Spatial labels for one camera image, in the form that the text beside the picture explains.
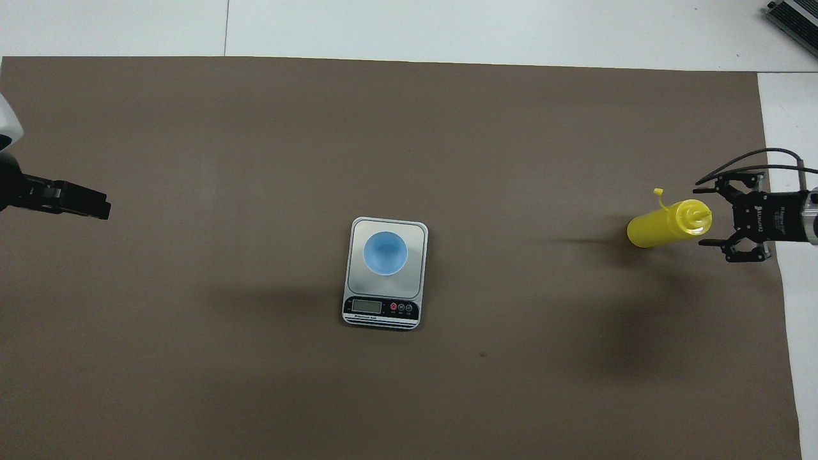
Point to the yellow squeeze bottle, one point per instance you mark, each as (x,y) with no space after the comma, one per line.
(658,231)

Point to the brown table mat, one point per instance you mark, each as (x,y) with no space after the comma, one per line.
(447,160)

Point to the silver ribbed metal device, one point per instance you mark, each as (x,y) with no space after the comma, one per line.
(799,19)

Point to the light blue plastic cup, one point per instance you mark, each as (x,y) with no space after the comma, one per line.
(385,254)

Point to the silver digital kitchen scale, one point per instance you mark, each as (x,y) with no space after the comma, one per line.
(383,286)

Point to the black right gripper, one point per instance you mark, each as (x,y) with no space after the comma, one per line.
(770,217)

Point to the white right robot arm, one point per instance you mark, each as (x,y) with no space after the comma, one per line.
(813,217)

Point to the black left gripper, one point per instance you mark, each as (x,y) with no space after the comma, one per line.
(16,191)

